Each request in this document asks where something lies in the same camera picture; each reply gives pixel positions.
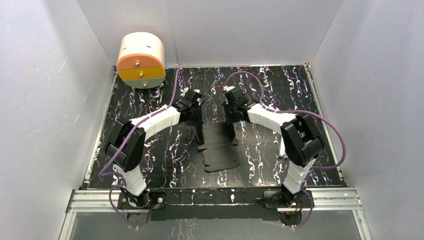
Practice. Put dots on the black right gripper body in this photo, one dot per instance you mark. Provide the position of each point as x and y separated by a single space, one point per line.
231 117

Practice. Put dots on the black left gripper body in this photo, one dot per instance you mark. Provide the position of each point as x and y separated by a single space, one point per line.
197 117

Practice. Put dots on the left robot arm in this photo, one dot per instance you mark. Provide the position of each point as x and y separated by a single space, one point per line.
127 142

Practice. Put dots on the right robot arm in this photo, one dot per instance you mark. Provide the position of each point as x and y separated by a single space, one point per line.
301 142

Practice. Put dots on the round cream drawer cabinet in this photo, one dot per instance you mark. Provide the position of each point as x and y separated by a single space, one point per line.
141 60

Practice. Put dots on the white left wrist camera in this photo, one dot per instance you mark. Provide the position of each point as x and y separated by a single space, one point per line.
193 96

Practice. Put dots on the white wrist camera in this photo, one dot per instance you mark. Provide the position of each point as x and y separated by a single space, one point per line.
193 96
234 95

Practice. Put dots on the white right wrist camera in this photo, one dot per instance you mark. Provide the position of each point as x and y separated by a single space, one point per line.
234 95

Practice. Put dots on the aluminium front rail frame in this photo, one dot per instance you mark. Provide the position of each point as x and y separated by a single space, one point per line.
217 203

